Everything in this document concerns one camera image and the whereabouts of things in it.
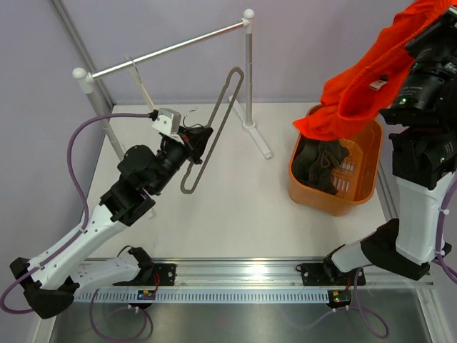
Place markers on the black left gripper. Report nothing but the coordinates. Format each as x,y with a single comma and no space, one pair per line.
194,140

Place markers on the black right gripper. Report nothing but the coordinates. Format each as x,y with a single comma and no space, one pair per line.
446,30

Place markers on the white plastic hanger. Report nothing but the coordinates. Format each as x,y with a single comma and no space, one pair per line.
136,76

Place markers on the orange shorts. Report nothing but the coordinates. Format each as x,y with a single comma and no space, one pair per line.
351,99

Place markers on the dark green shorts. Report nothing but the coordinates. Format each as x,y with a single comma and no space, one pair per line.
315,161

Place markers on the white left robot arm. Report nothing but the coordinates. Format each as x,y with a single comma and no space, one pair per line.
52,281

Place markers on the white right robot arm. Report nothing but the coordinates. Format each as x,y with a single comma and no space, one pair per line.
423,159

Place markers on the silver white clothes rack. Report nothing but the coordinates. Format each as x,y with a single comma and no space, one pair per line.
87,80

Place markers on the orange plastic basket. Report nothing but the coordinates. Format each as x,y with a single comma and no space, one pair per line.
354,180

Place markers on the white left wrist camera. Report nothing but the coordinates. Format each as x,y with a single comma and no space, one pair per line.
167,123

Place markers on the aluminium mounting rail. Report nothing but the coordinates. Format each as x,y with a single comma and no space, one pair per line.
268,273

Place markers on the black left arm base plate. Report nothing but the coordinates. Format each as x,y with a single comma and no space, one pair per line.
163,274

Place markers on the white slotted cable duct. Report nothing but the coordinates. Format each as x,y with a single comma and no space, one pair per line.
209,296

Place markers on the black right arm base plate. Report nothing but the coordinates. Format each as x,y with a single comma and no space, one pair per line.
322,274

